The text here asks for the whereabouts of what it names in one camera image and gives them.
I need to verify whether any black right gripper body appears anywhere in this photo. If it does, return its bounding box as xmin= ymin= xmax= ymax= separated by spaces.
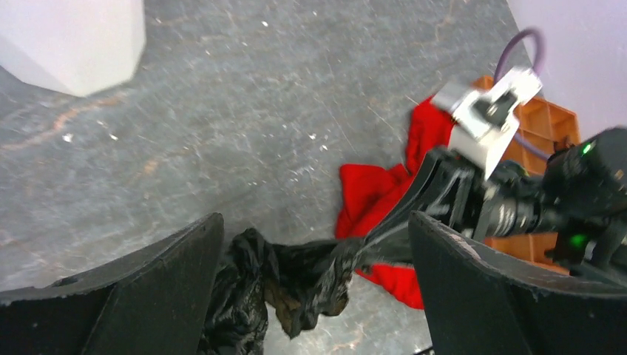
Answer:
xmin=416 ymin=146 xmax=544 ymax=240

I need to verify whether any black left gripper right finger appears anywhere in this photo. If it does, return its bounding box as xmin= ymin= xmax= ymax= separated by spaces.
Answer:
xmin=408 ymin=212 xmax=626 ymax=354

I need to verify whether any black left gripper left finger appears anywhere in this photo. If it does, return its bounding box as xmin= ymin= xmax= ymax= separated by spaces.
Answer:
xmin=1 ymin=213 xmax=224 ymax=354

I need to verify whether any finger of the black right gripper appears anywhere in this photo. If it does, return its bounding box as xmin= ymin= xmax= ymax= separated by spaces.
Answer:
xmin=362 ymin=152 xmax=441 ymax=265

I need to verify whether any black plastic trash bag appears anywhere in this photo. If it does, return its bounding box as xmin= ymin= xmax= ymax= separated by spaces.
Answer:
xmin=197 ymin=228 xmax=367 ymax=354

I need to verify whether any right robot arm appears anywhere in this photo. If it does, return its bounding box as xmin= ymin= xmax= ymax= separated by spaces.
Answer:
xmin=365 ymin=126 xmax=626 ymax=286

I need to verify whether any white octagonal trash bin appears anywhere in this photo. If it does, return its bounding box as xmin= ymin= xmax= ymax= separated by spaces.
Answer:
xmin=1 ymin=0 xmax=146 ymax=97

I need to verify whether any red cloth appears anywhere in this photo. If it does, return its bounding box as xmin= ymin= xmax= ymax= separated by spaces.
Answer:
xmin=335 ymin=97 xmax=453 ymax=310

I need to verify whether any orange compartment tray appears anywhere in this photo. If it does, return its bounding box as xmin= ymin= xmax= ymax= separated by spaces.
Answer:
xmin=485 ymin=95 xmax=580 ymax=275

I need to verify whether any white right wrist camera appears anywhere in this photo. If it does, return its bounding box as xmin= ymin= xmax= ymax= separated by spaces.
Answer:
xmin=431 ymin=67 xmax=542 ymax=180

